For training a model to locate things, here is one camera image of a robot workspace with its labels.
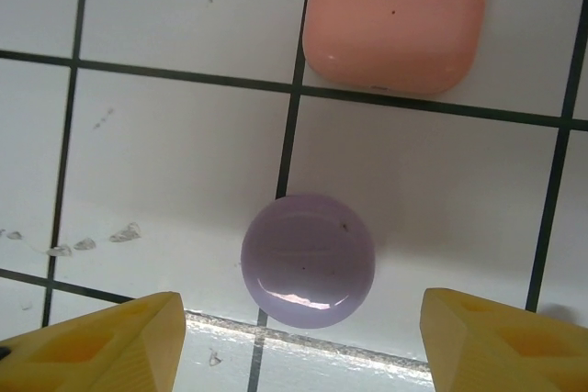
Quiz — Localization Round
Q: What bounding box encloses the pink earbud charging case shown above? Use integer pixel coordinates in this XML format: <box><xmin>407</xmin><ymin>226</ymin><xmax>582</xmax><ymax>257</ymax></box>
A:
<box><xmin>301</xmin><ymin>0</ymin><xmax>487</xmax><ymax>97</ymax></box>

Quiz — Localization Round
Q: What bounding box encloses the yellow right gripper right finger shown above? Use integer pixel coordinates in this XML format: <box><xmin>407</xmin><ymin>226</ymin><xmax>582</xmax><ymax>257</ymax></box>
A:
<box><xmin>421</xmin><ymin>287</ymin><xmax>588</xmax><ymax>392</ymax></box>

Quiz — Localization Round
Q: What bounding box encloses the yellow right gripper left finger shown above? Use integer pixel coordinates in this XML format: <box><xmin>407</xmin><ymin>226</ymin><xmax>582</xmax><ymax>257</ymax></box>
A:
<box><xmin>0</xmin><ymin>290</ymin><xmax>187</xmax><ymax>392</ymax></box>

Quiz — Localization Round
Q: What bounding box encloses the purple round charging case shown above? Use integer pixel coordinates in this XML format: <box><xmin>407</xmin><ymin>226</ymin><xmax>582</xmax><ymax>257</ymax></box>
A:
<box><xmin>240</xmin><ymin>194</ymin><xmax>377</xmax><ymax>330</ymax></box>

